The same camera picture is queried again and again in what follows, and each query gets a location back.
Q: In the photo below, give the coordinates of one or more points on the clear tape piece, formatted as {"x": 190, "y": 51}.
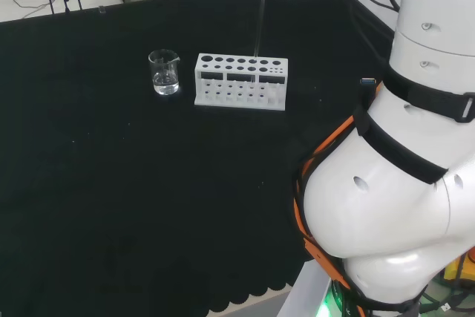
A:
{"x": 101, "y": 9}

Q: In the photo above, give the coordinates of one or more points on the black bench cloth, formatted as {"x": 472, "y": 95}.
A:
{"x": 148, "y": 183}

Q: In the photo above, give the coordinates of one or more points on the yellow stop button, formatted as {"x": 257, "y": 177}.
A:
{"x": 454, "y": 270}

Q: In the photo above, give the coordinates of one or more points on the white test tube rack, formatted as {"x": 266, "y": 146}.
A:
{"x": 241, "y": 106}

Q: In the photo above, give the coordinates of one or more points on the clear glass rod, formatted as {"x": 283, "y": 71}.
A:
{"x": 259, "y": 23}

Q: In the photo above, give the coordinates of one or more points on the small clear glass beaker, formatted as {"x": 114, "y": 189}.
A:
{"x": 165, "y": 87}

